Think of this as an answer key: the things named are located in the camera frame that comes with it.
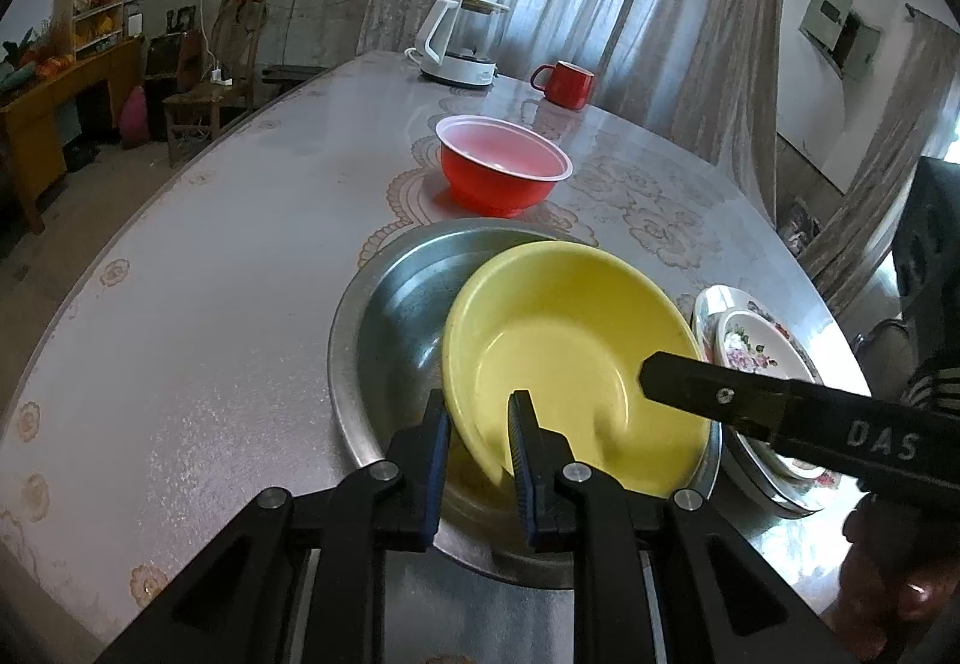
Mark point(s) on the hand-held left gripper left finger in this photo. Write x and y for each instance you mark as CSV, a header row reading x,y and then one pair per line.
x,y
435,476

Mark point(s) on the red plastic bowl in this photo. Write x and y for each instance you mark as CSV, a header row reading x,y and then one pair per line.
x,y
499,177

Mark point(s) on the yellow plastic bowl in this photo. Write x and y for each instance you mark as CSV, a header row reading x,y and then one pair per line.
x,y
570,334

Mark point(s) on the person's right hand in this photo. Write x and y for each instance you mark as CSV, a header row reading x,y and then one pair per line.
x,y
892,574

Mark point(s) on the small black cabinet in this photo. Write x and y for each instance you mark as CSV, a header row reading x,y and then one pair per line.
x,y
169,87

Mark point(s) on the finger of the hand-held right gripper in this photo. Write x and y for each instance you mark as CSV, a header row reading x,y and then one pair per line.
x,y
712,390

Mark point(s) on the wooden shelf with ornaments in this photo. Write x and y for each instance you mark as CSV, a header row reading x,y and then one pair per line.
x,y
94,12

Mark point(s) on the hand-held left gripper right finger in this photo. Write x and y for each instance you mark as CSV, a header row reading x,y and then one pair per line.
x,y
521,476

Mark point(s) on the wooden desk with shelf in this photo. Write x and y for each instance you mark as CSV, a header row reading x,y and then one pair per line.
x,y
45,109

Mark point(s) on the grey wall box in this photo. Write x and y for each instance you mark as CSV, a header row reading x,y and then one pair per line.
x,y
836,23

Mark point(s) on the large white patterned plate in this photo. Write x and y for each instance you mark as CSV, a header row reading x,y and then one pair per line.
x,y
709,305

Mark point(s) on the grey door curtain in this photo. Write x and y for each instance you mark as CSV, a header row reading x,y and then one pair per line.
x,y
892,147

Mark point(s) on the white electric kettle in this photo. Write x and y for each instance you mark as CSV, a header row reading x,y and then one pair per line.
x,y
457,60

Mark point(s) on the white plate with pink roses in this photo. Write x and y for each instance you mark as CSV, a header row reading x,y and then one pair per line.
x,y
750,353

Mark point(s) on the red mug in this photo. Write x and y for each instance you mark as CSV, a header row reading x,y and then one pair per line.
x,y
566,87

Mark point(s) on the stainless steel basin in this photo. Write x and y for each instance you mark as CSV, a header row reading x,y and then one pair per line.
x,y
401,334

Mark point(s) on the pink bag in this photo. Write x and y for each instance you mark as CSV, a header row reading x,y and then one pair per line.
x,y
135,117

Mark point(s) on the wooden chair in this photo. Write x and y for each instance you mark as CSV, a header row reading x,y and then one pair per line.
x,y
240,34

